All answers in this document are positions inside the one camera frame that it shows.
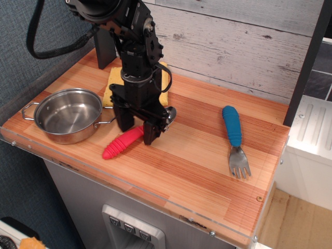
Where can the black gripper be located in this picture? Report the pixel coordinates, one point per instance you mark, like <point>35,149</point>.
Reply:
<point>154,117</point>

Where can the red handled metal spoon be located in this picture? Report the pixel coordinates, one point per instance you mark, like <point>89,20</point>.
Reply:
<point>125,140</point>

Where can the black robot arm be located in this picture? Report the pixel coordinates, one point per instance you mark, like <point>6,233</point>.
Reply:
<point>132,28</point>

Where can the yellow folded cloth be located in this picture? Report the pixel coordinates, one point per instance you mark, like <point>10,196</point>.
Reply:
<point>138,91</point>

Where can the stainless steel pot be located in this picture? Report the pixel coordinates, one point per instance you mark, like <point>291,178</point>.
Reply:
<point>68,116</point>

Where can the grey toy cabinet front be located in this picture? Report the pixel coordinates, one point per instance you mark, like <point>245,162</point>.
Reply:
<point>84,200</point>

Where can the silver dispenser button panel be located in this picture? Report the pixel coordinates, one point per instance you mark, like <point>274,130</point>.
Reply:
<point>126,231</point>

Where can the orange object bottom left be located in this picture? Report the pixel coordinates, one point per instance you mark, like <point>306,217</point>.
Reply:
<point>31,243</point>

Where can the white toy sink unit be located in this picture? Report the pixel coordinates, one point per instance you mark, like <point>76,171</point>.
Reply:
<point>305,167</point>

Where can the dark left vertical post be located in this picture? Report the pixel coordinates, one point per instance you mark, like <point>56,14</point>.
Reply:
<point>105,48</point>

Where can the dark vertical post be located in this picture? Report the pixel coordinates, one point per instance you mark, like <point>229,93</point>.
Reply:
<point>318,34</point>
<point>105,48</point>

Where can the blue handled metal fork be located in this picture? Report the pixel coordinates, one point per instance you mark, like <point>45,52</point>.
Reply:
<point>238,163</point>

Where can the dark right vertical post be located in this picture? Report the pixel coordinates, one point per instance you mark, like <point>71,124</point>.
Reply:
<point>318,34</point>

